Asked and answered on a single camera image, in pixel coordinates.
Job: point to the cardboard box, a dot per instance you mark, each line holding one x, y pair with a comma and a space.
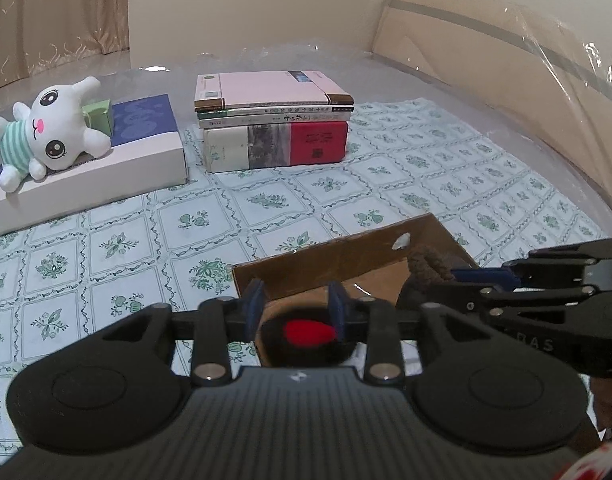
336, 265

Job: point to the plastic covered mattress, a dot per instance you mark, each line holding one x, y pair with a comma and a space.
385, 75

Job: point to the brown scrunchie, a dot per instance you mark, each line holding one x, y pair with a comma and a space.
428, 260

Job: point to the green floral printed tablecloth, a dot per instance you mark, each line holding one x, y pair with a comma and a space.
336, 195

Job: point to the black fabric item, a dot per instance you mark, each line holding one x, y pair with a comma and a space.
276, 332

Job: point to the red white printed clothing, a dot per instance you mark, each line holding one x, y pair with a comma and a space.
605, 465

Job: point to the white flat box blue top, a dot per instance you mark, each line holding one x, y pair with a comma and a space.
136, 160

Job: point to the thick red grey book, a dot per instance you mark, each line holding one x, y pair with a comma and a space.
316, 142

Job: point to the small green box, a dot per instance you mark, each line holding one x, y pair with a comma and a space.
100, 115

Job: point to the thin green spine book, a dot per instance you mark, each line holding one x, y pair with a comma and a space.
221, 115

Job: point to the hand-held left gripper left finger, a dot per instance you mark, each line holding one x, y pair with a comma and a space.
253, 306

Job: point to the plastic wrapped headboard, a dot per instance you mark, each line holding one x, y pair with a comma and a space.
485, 60

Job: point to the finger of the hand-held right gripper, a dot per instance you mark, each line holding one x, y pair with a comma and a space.
485, 300
485, 276

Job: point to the white plush bunny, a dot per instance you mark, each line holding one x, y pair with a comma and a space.
56, 125

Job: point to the beige curtain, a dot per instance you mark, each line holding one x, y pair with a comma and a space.
51, 10

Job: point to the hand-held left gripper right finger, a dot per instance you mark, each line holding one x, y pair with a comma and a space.
336, 306

